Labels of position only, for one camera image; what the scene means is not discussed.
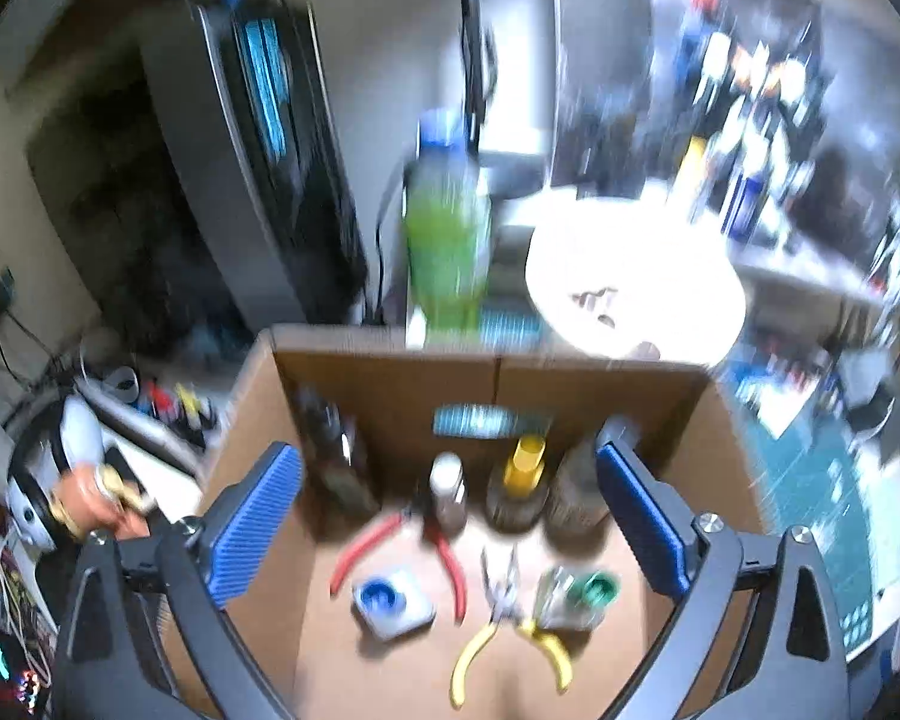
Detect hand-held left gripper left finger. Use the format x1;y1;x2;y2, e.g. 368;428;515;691
56;441;305;720

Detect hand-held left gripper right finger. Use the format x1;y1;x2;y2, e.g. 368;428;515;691
595;416;848;720

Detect grey round jar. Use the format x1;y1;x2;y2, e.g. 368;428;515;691
544;435;616;548

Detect green cap glass bottle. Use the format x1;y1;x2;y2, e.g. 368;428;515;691
536;568;622;632

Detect dark jar with yellow cap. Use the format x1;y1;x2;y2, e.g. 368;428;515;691
486;435;552;533

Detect blue cap square bottle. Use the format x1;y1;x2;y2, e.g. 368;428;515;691
351;568;436;642

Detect brown cardboard box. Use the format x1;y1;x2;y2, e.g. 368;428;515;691
161;322;770;720

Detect brown bottle with white cap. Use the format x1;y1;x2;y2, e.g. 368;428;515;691
426;452;470;537

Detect red-handled pliers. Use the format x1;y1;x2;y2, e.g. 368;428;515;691
328;499;470;625

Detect yellow-handled pliers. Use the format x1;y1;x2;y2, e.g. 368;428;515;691
450;547;575;710

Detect dark slim bottle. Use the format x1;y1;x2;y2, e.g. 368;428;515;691
296;386;380;522

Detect white power strip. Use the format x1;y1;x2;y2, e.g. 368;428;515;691
75;364;218;451

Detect orange and gold object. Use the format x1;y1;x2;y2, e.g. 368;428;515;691
49;461;155;541

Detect green cutting mat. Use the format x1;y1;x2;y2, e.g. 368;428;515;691
720;360;893;646

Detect blue striped strip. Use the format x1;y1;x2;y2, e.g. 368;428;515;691
433;405;556;437

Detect white headset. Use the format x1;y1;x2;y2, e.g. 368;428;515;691
4;394;110;552

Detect white dog print bucket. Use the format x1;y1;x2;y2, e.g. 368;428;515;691
525;184;749;365

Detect black mouse with coloured lights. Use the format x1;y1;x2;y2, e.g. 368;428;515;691
0;630;46;720

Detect white shelf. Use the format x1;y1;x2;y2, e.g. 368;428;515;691
727;240;890;301

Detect blue and yellow spray can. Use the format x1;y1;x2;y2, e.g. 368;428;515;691
724;165;770;241

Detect green drink bottle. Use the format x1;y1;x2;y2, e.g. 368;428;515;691
403;109;496;350

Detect black computer tower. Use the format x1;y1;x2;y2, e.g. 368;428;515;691
139;0;368;331

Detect clear bottle with yellow cap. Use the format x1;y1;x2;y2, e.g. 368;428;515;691
682;136;713;200

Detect white and blue robot model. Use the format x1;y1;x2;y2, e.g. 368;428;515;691
675;0;826;188

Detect lightning backdrop board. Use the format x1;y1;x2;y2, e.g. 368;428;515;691
551;0;900;271

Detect black lamp stand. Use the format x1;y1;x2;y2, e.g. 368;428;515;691
454;0;496;158

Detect tangle of thin cables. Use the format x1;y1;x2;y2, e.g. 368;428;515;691
0;480;53;691

